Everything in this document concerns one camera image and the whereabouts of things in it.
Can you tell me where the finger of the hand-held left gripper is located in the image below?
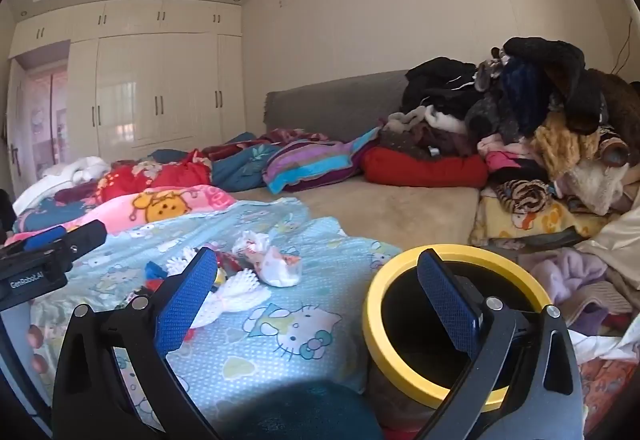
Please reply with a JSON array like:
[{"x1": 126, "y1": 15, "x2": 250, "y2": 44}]
[
  {"x1": 64, "y1": 219, "x2": 108, "y2": 266},
  {"x1": 22, "y1": 224, "x2": 68, "y2": 252}
]

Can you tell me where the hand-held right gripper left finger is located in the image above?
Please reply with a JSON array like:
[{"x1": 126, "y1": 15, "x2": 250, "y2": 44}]
[{"x1": 51, "y1": 247, "x2": 221, "y2": 440}]

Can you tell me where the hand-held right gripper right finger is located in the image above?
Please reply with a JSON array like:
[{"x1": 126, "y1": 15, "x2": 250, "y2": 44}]
[{"x1": 416, "y1": 250, "x2": 586, "y2": 440}]

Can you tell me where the small white foam net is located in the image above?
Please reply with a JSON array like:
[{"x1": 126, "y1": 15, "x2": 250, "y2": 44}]
[{"x1": 165, "y1": 247, "x2": 202, "y2": 277}]

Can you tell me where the red snack packet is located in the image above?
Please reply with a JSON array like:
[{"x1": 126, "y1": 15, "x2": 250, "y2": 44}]
[{"x1": 218, "y1": 250, "x2": 247, "y2": 278}]

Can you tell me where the yellow rimmed black bin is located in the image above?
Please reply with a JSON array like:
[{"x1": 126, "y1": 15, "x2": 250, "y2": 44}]
[{"x1": 362, "y1": 244, "x2": 556, "y2": 427}]

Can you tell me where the person's left hand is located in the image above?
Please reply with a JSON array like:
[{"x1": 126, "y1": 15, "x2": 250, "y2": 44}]
[{"x1": 26, "y1": 323, "x2": 49, "y2": 373}]

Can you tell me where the pink cartoon bear blanket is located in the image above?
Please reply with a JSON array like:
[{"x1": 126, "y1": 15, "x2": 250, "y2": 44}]
[{"x1": 5, "y1": 184, "x2": 237, "y2": 246}]

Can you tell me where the red floral quilt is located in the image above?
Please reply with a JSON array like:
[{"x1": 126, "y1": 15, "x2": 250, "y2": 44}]
[{"x1": 95, "y1": 149, "x2": 215, "y2": 203}]

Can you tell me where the blue cartoon cat blanket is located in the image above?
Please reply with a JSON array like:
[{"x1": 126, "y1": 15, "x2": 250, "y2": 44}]
[{"x1": 30, "y1": 197, "x2": 405, "y2": 433}]

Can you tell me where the beige bed sheet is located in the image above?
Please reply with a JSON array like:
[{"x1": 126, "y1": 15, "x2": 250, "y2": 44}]
[{"x1": 235, "y1": 180, "x2": 481, "y2": 266}]

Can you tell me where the door with pink panels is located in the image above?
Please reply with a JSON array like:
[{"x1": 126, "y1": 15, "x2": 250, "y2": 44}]
[{"x1": 4, "y1": 40, "x2": 71, "y2": 193}]

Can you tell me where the yellow cartoon blanket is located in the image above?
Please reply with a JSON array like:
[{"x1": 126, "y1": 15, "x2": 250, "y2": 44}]
[{"x1": 469, "y1": 187, "x2": 611, "y2": 248}]

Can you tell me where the lilac fleece garment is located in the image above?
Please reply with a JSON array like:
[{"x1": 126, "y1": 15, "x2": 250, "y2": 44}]
[{"x1": 520, "y1": 247, "x2": 610, "y2": 336}]

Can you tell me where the tiger striped cloth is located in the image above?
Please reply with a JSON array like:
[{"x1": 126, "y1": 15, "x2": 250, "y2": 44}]
[{"x1": 492, "y1": 179, "x2": 553, "y2": 217}]

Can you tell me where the red cushion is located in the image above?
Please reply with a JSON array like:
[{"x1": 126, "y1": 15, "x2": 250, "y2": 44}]
[{"x1": 360, "y1": 146, "x2": 490, "y2": 189}]

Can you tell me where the beige ribbed knit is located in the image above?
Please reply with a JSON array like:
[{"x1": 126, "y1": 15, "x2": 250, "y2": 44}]
[{"x1": 565, "y1": 280, "x2": 636, "y2": 321}]

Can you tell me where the blue floral quilt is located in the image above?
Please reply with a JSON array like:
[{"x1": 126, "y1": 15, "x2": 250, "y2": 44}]
[{"x1": 150, "y1": 131, "x2": 283, "y2": 192}]

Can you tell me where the pink garment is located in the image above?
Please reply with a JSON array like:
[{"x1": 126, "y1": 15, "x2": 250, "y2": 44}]
[{"x1": 477, "y1": 135, "x2": 538, "y2": 173}]

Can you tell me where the dark teal cloth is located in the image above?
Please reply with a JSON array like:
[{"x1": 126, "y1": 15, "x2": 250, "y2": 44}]
[{"x1": 232, "y1": 379, "x2": 383, "y2": 440}]

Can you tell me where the dark brown dotted cloth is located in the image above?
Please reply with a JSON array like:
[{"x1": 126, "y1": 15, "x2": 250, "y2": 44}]
[{"x1": 377, "y1": 125, "x2": 481, "y2": 158}]

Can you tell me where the cream wardrobe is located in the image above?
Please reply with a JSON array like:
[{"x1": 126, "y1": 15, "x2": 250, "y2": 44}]
[{"x1": 10, "y1": 0, "x2": 247, "y2": 152}]

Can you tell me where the pink cartoon cloth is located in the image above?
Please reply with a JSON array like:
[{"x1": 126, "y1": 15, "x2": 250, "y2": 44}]
[{"x1": 580, "y1": 357, "x2": 638, "y2": 436}]

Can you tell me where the cream satin curtain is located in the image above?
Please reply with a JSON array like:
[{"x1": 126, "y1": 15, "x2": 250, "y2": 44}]
[{"x1": 575, "y1": 180, "x2": 640, "y2": 281}]

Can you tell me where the white fleece cloth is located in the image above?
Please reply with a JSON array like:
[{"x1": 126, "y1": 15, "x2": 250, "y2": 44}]
[{"x1": 385, "y1": 105, "x2": 468, "y2": 133}]

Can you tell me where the white shaggy cloth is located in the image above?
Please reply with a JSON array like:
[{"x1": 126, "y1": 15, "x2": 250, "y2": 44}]
[{"x1": 560, "y1": 160, "x2": 631, "y2": 216}]

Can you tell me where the purple striped blanket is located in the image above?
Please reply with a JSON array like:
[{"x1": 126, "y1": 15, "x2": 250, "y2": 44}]
[{"x1": 262, "y1": 126, "x2": 383, "y2": 194}]

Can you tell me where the grey speckled garment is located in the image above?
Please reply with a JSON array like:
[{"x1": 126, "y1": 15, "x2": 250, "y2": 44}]
[{"x1": 465, "y1": 65, "x2": 521, "y2": 146}]

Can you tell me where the maroon patterned blanket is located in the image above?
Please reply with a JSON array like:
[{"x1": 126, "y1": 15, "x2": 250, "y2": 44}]
[{"x1": 200, "y1": 127, "x2": 331, "y2": 161}]

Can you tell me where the tan fuzzy garment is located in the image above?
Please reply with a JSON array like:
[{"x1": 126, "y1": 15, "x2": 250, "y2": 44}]
[{"x1": 532, "y1": 113, "x2": 603, "y2": 181}]

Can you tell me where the black jacket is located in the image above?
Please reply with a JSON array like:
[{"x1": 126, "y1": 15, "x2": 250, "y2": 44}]
[{"x1": 401, "y1": 57, "x2": 480, "y2": 116}]

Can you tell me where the grey headboard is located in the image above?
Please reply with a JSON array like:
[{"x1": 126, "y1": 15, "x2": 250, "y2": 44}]
[{"x1": 264, "y1": 69, "x2": 416, "y2": 144}]

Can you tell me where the navy fuzzy garment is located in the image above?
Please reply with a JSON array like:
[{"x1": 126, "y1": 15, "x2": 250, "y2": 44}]
[{"x1": 500, "y1": 58, "x2": 551, "y2": 131}]

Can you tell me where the brown plush cloth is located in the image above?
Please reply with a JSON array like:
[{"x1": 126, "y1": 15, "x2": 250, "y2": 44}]
[{"x1": 595, "y1": 70, "x2": 640, "y2": 166}]

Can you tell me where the black plush garment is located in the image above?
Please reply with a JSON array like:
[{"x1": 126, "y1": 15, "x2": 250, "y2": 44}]
[{"x1": 502, "y1": 36, "x2": 608, "y2": 133}]

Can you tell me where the thin wall cable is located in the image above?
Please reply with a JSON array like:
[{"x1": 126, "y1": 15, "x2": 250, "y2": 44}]
[{"x1": 616, "y1": 18, "x2": 635, "y2": 74}]

